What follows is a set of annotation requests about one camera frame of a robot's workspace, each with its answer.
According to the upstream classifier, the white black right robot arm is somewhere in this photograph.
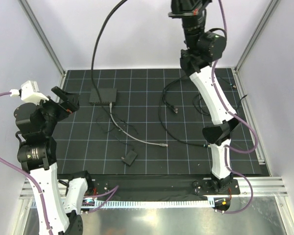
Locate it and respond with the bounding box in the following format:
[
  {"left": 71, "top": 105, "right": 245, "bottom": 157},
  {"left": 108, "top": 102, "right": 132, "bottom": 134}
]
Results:
[{"left": 168, "top": 0, "right": 239, "bottom": 194}]

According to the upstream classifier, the black cable bundle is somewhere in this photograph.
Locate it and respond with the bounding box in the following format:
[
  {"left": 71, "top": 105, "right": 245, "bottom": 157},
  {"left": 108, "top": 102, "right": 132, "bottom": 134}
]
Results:
[{"left": 95, "top": 107, "right": 140, "bottom": 152}]

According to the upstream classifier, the black grid mat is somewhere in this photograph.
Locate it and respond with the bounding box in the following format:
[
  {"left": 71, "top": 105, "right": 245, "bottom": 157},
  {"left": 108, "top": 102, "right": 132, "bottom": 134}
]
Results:
[{"left": 35, "top": 68, "right": 270, "bottom": 176}]

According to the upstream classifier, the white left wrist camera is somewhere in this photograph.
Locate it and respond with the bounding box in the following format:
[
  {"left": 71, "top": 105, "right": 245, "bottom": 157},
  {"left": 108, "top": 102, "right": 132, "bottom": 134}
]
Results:
[{"left": 10, "top": 80, "right": 49, "bottom": 105}]

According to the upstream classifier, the black cable with teal plug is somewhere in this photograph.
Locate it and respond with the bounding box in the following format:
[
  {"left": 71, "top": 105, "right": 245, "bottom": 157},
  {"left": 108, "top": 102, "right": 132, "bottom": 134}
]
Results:
[{"left": 192, "top": 94, "right": 210, "bottom": 116}]

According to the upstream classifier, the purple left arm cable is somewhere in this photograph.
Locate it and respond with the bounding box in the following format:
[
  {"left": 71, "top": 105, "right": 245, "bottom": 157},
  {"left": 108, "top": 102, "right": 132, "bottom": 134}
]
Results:
[{"left": 0, "top": 91, "right": 120, "bottom": 232}]

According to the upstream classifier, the left aluminium corner post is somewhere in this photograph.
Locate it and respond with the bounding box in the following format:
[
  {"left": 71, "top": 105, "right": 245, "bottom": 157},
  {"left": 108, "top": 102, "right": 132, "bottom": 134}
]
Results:
[{"left": 18, "top": 0, "right": 66, "bottom": 77}]

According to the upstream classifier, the grey ethernet cable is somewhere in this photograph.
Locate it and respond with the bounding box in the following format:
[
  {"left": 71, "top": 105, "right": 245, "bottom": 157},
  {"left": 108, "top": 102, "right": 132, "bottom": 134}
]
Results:
[{"left": 109, "top": 102, "right": 169, "bottom": 148}]

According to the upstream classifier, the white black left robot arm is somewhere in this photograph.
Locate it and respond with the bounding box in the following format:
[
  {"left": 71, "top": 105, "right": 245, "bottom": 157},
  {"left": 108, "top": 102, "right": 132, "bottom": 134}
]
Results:
[{"left": 11, "top": 81, "right": 94, "bottom": 235}]

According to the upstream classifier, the aluminium corner post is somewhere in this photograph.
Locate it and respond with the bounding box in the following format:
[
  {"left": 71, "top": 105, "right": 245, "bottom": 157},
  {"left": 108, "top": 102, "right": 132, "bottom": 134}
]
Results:
[
  {"left": 234, "top": 0, "right": 280, "bottom": 73},
  {"left": 18, "top": 0, "right": 66, "bottom": 77}
]

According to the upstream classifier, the black network switch box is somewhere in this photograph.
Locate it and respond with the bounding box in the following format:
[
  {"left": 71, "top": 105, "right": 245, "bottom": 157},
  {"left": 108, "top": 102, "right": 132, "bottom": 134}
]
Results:
[{"left": 89, "top": 88, "right": 117, "bottom": 105}]

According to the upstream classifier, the right aluminium corner post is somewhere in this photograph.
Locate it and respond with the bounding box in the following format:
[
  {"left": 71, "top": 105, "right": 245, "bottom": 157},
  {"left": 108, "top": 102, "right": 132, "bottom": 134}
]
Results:
[{"left": 234, "top": 0, "right": 280, "bottom": 73}]

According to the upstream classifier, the black ethernet cable pulled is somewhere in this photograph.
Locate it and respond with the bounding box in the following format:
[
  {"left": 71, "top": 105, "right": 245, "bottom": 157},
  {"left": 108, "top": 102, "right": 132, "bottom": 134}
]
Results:
[{"left": 161, "top": 76, "right": 190, "bottom": 114}]

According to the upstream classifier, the small black adapter box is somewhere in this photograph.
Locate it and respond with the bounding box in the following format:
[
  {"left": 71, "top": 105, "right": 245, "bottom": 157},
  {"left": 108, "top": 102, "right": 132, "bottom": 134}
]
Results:
[{"left": 122, "top": 150, "right": 138, "bottom": 166}]

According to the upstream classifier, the thick black cable lifted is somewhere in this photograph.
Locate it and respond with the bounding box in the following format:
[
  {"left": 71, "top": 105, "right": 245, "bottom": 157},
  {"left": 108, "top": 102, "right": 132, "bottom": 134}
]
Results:
[{"left": 90, "top": 0, "right": 129, "bottom": 103}]

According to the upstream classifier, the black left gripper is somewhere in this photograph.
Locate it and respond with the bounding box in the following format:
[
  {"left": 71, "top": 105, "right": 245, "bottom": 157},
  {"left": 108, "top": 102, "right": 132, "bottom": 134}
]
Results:
[{"left": 33, "top": 87, "right": 79, "bottom": 135}]

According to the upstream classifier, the white slotted cable duct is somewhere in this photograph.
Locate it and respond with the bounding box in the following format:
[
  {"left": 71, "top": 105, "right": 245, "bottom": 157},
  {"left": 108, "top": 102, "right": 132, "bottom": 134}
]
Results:
[{"left": 80, "top": 198, "right": 215, "bottom": 209}]

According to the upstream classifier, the aluminium front frame rail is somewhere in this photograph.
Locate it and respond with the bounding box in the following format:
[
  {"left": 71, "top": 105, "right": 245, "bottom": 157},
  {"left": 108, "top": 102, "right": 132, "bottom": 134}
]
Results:
[{"left": 19, "top": 177, "right": 289, "bottom": 200}]

